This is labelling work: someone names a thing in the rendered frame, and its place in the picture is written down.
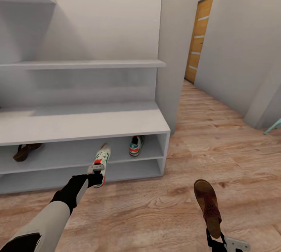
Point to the door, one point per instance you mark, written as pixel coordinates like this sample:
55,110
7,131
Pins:
198,35

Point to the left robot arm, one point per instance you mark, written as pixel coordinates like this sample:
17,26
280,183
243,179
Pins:
42,233

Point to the sandal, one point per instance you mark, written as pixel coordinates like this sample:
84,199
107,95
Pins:
22,153
206,198

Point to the gym shoe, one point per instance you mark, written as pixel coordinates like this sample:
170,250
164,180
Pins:
136,143
102,156

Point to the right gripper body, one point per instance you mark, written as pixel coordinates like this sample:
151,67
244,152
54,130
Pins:
219,247

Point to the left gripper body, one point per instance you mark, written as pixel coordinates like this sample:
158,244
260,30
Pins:
96,179

